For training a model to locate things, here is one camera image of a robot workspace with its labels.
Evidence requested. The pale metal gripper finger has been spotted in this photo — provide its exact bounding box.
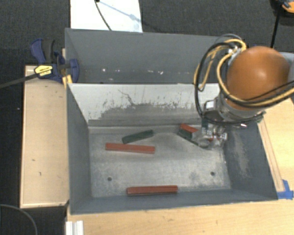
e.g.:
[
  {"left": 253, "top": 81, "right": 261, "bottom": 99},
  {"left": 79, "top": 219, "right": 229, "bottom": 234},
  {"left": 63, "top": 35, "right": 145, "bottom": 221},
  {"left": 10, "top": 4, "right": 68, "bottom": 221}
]
[
  {"left": 203, "top": 132, "right": 228, "bottom": 151},
  {"left": 195, "top": 131, "right": 213, "bottom": 146}
]

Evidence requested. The dark green flat block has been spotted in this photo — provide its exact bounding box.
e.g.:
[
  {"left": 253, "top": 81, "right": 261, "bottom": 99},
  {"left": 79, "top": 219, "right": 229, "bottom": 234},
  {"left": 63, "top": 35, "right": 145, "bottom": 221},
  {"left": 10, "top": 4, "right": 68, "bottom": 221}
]
[
  {"left": 122, "top": 129, "right": 154, "bottom": 144},
  {"left": 177, "top": 129, "right": 199, "bottom": 147}
]

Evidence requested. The red-brown flat block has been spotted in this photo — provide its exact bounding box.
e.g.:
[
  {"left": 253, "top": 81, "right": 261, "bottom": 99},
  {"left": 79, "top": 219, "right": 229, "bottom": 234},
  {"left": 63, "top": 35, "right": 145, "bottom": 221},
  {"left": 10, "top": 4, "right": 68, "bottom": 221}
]
[
  {"left": 105, "top": 142, "right": 156, "bottom": 155},
  {"left": 126, "top": 185, "right": 179, "bottom": 196},
  {"left": 179, "top": 123, "right": 199, "bottom": 135}
]

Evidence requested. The grey metal bin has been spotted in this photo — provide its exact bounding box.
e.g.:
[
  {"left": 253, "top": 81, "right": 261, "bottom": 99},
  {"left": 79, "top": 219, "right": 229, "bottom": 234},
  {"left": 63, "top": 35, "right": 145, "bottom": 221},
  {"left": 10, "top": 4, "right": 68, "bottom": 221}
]
[{"left": 64, "top": 27, "right": 279, "bottom": 215}]

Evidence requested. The pale wood flat board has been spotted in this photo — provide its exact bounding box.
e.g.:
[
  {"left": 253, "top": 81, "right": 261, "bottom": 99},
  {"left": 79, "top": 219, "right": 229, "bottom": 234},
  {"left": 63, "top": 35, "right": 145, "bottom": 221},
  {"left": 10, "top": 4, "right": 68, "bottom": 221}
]
[{"left": 19, "top": 65, "right": 71, "bottom": 209}]

